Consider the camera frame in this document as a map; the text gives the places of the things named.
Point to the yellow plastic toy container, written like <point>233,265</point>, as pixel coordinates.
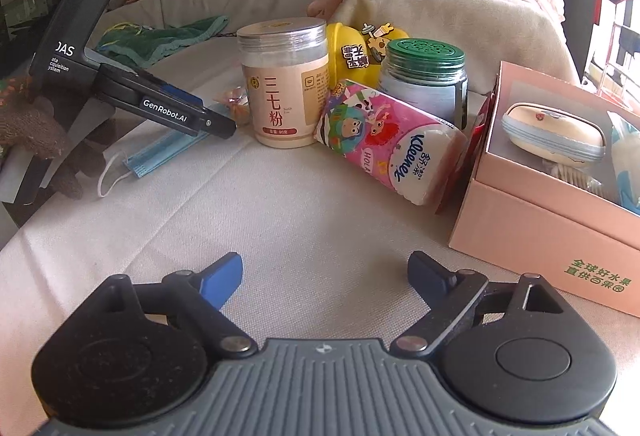
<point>350,54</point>

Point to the green-lidded glass jar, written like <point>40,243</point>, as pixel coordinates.
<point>425,76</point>

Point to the pink cardboard box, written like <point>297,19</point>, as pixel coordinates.
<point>525,226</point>

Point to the beige zippered case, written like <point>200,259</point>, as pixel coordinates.
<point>550,131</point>

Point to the beige powder jar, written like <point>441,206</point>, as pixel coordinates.
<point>285,86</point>

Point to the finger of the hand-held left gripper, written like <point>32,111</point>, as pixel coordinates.
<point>170,109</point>
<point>172,91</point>

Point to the pink cartoon tissue pack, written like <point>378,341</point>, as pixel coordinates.
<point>380,136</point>

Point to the glass cabinet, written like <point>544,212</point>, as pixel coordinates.
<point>25,11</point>

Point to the beige sofa armrest cover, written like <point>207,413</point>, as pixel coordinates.
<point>450,31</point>

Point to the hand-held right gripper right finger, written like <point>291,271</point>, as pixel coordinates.
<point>426,275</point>

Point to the blue face mask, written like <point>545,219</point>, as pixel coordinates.
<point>160,151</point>

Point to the green towel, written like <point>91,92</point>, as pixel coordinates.
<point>150,41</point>

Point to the person's left hand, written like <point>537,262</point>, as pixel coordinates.
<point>35,126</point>

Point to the orange wrapped candy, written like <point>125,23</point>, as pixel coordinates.
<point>234,99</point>

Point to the red paper packet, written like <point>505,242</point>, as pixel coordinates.
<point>477,126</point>

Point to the white and blue packet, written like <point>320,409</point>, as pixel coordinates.
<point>627,161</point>

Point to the bundle of cotton swabs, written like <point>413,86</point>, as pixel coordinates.
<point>582,178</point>

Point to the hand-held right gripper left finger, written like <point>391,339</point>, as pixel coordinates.
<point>223,277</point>

